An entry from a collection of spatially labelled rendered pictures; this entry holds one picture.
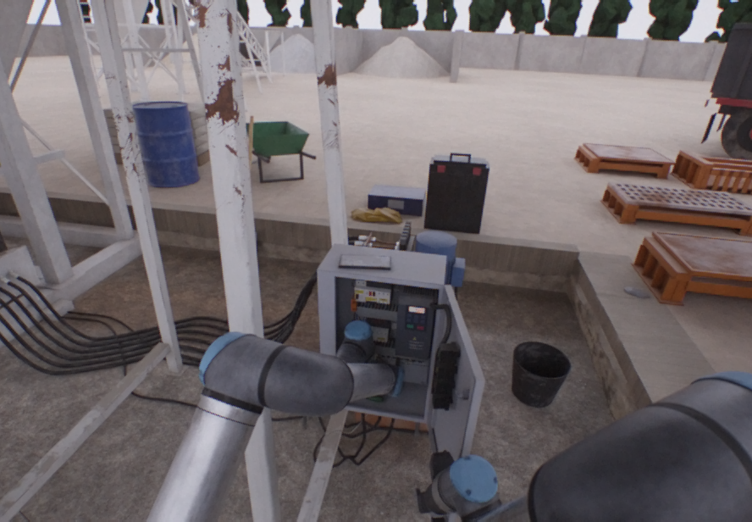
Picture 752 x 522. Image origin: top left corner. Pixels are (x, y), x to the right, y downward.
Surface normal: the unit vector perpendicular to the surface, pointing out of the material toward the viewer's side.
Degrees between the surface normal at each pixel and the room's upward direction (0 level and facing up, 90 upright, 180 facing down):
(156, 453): 0
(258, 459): 81
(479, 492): 19
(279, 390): 66
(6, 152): 90
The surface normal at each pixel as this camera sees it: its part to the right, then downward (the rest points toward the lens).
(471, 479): 0.16, -0.69
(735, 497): 0.08, -0.24
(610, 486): -0.65, -0.49
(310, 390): 0.44, 0.00
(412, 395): 0.03, -0.88
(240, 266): -0.18, 0.30
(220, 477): 0.72, -0.05
